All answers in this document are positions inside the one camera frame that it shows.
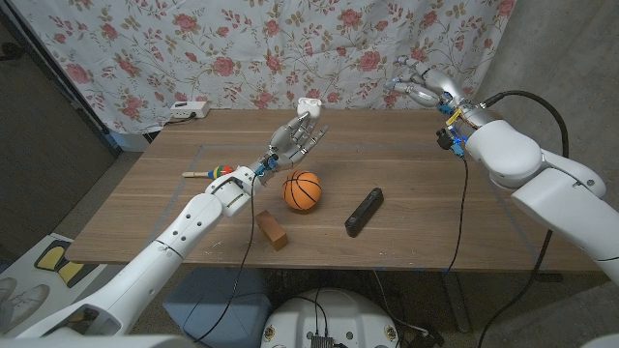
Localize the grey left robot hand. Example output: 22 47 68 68
259 113 330 179

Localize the white power strip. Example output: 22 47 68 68
169 100 212 120

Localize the colourful wooden maraca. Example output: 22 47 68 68
181 164 236 181

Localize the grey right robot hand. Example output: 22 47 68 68
384 55 490 131

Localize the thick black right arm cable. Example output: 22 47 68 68
477 90 571 348

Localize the dark perforated panel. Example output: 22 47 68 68
0 7 122 257

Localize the black TV remote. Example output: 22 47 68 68
343 187 385 239

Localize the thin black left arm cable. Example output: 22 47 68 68
192 176 257 343

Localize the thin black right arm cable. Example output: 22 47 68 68
443 154 469 276

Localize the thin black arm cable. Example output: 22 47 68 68
443 154 469 276
192 176 257 343

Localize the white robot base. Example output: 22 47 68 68
260 288 401 348

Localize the orange basketball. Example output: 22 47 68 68
281 169 323 212

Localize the white AirPods case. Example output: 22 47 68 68
297 97 323 120

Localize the black power adapter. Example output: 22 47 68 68
410 328 446 348

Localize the floral cloth backdrop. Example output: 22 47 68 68
9 0 516 135

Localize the white shoe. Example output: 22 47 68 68
0 276 18 304
0 283 51 331

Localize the orange-brown wooden block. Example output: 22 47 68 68
254 209 289 252

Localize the grey table leg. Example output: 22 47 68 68
442 270 473 334

